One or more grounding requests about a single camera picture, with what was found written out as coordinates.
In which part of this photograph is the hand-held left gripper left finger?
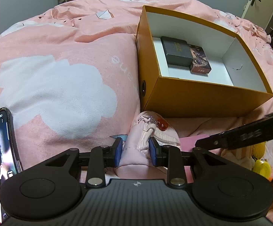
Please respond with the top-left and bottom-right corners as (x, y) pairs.
(43, 138), (124, 189)

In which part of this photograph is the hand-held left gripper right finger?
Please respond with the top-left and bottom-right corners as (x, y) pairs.
(149, 137), (227, 189)

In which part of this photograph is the pink pouch with heart charm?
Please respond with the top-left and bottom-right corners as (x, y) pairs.
(116, 111), (181, 184)

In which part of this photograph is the white plush with striped hat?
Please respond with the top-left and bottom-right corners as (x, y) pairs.
(221, 144), (256, 170)

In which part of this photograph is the yellow round tape measure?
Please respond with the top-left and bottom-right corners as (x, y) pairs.
(254, 159), (271, 180)

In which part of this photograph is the orange cardboard box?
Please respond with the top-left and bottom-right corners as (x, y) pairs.
(136, 5), (273, 118)

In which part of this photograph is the printed card box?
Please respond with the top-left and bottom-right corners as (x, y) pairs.
(188, 44), (212, 75)

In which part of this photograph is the black small box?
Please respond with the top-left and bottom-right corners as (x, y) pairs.
(160, 36), (194, 67)

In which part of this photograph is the pink paper card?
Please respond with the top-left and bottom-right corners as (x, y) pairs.
(180, 134), (210, 150)

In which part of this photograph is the pink cloud print duvet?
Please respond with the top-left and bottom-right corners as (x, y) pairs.
(0, 0), (273, 226)

